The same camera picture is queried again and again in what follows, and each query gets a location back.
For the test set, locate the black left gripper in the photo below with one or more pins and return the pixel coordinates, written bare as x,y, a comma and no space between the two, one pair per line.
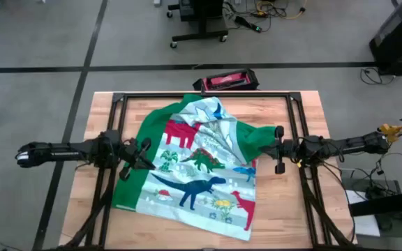
133,157

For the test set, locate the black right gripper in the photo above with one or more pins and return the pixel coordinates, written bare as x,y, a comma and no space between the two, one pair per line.
280,150

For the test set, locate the green dinosaur print towel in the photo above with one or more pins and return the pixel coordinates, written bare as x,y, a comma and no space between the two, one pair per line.
194,167

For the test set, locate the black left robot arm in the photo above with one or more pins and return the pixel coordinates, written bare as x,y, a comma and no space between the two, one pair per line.
65,151

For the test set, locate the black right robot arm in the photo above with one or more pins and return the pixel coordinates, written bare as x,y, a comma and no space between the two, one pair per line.
347,144

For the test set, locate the red and black tool case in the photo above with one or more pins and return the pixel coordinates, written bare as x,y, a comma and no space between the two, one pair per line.
227,81

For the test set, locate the grey floor box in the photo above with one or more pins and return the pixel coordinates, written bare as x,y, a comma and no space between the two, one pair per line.
352,176

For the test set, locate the black power adapter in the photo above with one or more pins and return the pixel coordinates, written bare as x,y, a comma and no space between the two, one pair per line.
374,192

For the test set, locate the yellow connector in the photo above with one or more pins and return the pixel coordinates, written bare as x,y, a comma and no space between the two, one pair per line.
389,131

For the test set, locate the white paper sheet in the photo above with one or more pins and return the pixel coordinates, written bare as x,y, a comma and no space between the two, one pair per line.
368,226

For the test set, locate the black power strip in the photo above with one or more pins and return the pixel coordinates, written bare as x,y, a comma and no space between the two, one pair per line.
247,23

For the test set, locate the black rolling stand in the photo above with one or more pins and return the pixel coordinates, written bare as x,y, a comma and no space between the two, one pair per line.
204,30

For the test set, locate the small white box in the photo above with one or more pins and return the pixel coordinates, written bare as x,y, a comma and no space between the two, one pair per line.
157,2

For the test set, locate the black equipment cabinet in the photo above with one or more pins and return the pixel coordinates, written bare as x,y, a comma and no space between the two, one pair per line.
396,38

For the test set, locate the black metal table frame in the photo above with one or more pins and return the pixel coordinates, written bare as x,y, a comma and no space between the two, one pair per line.
145,95

